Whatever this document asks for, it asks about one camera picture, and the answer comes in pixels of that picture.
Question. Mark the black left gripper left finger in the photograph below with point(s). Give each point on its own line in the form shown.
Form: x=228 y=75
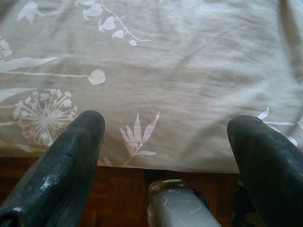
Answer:
x=59 y=175

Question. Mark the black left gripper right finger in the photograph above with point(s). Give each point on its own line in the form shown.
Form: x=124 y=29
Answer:
x=272 y=175

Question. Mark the bed with grey floral sheet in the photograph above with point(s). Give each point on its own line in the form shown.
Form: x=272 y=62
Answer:
x=177 y=82

